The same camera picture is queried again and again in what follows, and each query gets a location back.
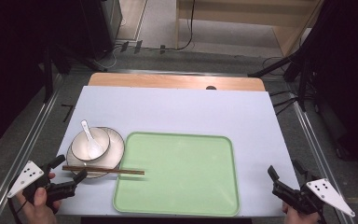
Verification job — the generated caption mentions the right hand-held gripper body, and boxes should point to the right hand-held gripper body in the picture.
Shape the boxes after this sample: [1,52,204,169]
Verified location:
[271,177,356,218]

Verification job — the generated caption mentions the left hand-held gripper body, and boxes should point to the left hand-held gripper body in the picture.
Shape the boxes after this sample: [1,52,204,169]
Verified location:
[7,160,77,208]

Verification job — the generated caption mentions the brown wooden chopstick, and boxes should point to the brown wooden chopstick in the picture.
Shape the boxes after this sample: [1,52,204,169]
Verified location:
[62,167,145,175]
[62,165,145,174]

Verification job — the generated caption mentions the person's left hand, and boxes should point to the person's left hand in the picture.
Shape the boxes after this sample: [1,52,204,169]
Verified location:
[15,172,62,224]

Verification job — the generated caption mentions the person's right hand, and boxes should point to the person's right hand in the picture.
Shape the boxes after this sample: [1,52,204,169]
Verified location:
[282,201,322,224]

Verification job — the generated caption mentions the white bowl with dark rim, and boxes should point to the white bowl with dark rim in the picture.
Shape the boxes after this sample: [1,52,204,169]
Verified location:
[70,126,111,162]

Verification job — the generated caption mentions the white ceramic spoon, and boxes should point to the white ceramic spoon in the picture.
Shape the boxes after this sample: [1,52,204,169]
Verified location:
[80,119,104,159]

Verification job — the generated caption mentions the white plate with dark rim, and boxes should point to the white plate with dark rim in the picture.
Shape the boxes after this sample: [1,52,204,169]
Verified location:
[65,126,126,179]

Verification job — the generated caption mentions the light green tray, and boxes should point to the light green tray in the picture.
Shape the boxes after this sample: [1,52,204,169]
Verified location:
[112,132,241,217]

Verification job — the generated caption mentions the dark curtain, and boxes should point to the dark curtain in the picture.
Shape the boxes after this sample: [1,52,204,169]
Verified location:
[0,0,87,154]
[299,0,358,173]

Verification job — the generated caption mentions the black stand leg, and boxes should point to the black stand leg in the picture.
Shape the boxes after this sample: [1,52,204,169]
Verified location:
[247,51,302,78]

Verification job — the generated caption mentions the white table mat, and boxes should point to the white table mat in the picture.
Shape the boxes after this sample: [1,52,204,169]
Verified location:
[55,86,301,218]

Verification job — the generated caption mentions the wooden table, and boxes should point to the wooden table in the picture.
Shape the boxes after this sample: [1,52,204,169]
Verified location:
[88,73,267,92]

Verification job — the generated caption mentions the light wooden shelf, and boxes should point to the light wooden shelf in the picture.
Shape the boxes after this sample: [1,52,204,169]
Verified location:
[175,0,324,58]

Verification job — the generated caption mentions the black computer tower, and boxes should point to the black computer tower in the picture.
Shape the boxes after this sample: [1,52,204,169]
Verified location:
[79,0,124,62]

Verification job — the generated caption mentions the metal frame rail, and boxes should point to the metal frame rail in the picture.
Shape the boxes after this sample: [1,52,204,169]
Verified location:
[292,101,347,224]
[69,68,293,78]
[0,74,63,224]

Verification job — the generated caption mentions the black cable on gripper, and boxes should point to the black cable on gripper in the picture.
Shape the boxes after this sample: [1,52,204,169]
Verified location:
[7,176,29,224]

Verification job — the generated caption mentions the black floor cables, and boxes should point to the black floor cables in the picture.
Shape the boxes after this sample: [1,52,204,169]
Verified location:
[268,89,301,117]

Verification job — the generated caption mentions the black hanging cable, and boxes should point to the black hanging cable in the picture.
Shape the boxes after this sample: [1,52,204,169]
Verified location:
[143,0,197,51]

